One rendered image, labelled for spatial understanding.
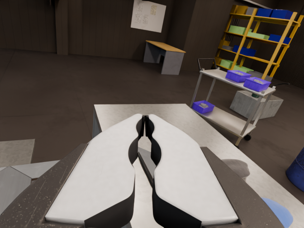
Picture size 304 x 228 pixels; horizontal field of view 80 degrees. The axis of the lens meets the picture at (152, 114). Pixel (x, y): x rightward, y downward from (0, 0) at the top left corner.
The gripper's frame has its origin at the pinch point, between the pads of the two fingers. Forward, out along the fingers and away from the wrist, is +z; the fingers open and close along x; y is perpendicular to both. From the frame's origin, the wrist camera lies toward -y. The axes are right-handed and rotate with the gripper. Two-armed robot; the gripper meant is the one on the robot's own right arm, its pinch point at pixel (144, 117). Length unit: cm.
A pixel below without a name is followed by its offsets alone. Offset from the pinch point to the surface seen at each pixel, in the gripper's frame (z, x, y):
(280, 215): 22, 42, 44
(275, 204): 25, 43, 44
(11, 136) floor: 169, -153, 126
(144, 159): 38, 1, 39
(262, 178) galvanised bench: 40, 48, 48
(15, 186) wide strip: 40, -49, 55
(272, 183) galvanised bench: 37, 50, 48
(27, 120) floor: 205, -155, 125
